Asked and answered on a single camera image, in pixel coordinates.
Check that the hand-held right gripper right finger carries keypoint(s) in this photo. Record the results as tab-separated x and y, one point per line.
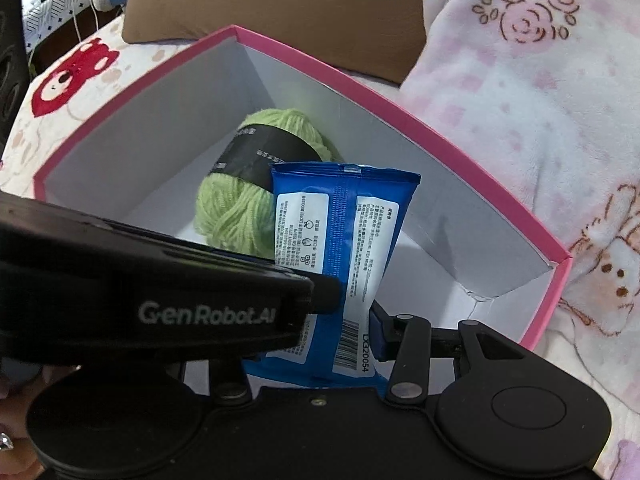
381	335

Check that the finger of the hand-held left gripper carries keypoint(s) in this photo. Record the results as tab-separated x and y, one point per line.
327	297

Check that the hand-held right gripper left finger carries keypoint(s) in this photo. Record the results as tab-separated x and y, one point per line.
227	375

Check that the green yarn ball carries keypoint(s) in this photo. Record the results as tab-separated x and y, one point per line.
235	210

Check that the pink cardboard box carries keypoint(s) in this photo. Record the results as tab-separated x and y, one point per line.
350	125

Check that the person's left hand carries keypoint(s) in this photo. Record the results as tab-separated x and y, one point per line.
12	420

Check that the pink checked pillow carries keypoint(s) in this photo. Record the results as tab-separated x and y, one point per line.
525	110

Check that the patterned white cloth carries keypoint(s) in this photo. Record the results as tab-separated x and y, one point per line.
50	15

